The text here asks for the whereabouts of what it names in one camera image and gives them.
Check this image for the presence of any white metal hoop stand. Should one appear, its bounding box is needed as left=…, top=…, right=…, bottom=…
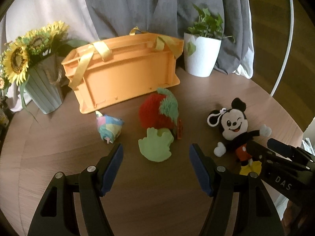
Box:
left=270, top=0, right=295, bottom=98

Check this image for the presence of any white sheer curtain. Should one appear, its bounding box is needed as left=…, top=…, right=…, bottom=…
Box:
left=1, top=0, right=98, bottom=111

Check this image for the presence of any yellow fabric strap left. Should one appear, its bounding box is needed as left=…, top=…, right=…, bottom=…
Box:
left=68, top=41, right=113, bottom=91

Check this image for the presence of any white plant pot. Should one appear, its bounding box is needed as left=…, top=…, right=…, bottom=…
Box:
left=184, top=33, right=221, bottom=77

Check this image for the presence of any sunflower bouquet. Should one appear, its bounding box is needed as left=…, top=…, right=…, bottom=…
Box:
left=1, top=21, right=86, bottom=109

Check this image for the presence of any pastel patchwork fabric pouch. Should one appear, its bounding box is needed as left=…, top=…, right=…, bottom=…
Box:
left=95, top=111, right=124, bottom=144

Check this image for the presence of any yellow fabric strap right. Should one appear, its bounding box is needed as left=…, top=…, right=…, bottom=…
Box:
left=129, top=27, right=184, bottom=60

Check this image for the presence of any red green fluffy plush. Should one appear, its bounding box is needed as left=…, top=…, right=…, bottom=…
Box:
left=138, top=87, right=183, bottom=140

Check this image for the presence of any yellow fabric strap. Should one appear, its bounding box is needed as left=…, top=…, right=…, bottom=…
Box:
left=129, top=27, right=184, bottom=60
left=68, top=41, right=113, bottom=91

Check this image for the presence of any green potted plant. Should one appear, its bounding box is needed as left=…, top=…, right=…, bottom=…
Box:
left=185, top=4, right=236, bottom=44

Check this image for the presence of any green flat plush leaf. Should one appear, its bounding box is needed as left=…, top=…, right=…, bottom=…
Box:
left=138, top=127, right=174, bottom=162

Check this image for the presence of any Mickey Mouse plush toy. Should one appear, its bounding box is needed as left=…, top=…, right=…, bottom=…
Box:
left=207, top=98, right=272, bottom=176

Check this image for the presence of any orange plastic crate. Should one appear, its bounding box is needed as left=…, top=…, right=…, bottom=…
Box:
left=61, top=33, right=184, bottom=114

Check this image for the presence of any grey ribbed vase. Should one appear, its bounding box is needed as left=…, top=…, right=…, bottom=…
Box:
left=25, top=55, right=64, bottom=114

